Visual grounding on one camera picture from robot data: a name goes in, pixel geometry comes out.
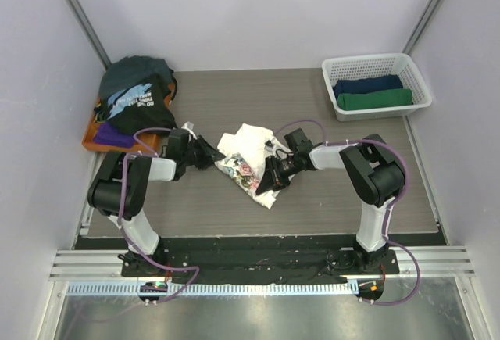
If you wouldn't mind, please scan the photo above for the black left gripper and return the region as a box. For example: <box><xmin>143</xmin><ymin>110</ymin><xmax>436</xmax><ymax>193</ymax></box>
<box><xmin>183</xmin><ymin>136</ymin><xmax>224</xmax><ymax>170</ymax></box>

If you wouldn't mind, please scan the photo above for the white t shirt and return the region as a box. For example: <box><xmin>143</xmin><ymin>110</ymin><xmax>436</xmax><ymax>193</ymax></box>
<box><xmin>216</xmin><ymin>123</ymin><xmax>291</xmax><ymax>209</ymax></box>

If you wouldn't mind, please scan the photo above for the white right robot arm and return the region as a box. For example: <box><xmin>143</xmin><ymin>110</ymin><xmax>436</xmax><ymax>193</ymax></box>
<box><xmin>256</xmin><ymin>128</ymin><xmax>406</xmax><ymax>274</ymax></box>

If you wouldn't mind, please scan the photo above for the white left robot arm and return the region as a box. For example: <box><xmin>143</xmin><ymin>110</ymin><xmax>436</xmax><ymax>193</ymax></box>
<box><xmin>87</xmin><ymin>127</ymin><xmax>225</xmax><ymax>277</ymax></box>

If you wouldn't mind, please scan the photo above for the orange wooden tray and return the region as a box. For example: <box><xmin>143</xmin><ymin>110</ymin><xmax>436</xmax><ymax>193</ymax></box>
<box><xmin>81</xmin><ymin>80</ymin><xmax>177</xmax><ymax>154</ymax></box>

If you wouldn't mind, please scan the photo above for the black printed t shirt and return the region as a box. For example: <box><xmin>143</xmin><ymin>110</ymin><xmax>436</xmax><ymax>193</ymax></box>
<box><xmin>101</xmin><ymin>74</ymin><xmax>177</xmax><ymax>135</ymax></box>

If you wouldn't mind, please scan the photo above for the purple t shirt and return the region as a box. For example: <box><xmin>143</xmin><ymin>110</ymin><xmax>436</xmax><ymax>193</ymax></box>
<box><xmin>93</xmin><ymin>122</ymin><xmax>135</xmax><ymax>149</ymax></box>

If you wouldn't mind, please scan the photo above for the dark teal t shirt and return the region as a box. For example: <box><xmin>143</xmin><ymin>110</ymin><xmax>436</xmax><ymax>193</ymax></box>
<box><xmin>98</xmin><ymin>55</ymin><xmax>177</xmax><ymax>100</ymax></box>

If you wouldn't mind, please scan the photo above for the white plastic basket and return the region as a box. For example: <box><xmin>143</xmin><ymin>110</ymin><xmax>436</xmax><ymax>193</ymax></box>
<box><xmin>322</xmin><ymin>53</ymin><xmax>432</xmax><ymax>121</ymax></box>

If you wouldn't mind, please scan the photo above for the rolled green t shirt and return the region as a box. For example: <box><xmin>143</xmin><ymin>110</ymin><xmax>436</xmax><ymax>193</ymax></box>
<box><xmin>337</xmin><ymin>88</ymin><xmax>413</xmax><ymax>111</ymax></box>

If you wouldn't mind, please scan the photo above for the rolled navy t shirt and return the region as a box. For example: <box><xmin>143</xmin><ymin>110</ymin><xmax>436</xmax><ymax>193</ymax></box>
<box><xmin>334</xmin><ymin>74</ymin><xmax>403</xmax><ymax>96</ymax></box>

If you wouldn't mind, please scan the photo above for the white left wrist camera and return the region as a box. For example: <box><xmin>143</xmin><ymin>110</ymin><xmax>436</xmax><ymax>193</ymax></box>
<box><xmin>181</xmin><ymin>121</ymin><xmax>198</xmax><ymax>140</ymax></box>

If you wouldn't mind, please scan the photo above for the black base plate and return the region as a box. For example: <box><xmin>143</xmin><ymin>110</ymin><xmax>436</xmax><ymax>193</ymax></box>
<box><xmin>76</xmin><ymin>234</ymin><xmax>446</xmax><ymax>285</ymax></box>

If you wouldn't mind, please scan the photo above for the white slotted cable duct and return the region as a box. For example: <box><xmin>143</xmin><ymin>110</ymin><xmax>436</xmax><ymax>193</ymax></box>
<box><xmin>66</xmin><ymin>281</ymin><xmax>359</xmax><ymax>298</ymax></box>

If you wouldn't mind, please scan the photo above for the left aluminium frame post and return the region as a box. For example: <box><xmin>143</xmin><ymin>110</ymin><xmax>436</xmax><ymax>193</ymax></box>
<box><xmin>66</xmin><ymin>0</ymin><xmax>111</xmax><ymax>69</ymax></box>

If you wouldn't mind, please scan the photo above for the aluminium frame post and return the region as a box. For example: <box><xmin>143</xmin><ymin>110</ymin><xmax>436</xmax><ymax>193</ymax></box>
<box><xmin>66</xmin><ymin>0</ymin><xmax>111</xmax><ymax>69</ymax></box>
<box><xmin>402</xmin><ymin>0</ymin><xmax>444</xmax><ymax>55</ymax></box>

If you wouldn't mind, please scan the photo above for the right aluminium frame post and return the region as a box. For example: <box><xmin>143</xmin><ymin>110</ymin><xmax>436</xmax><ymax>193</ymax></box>
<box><xmin>402</xmin><ymin>0</ymin><xmax>444</xmax><ymax>55</ymax></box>

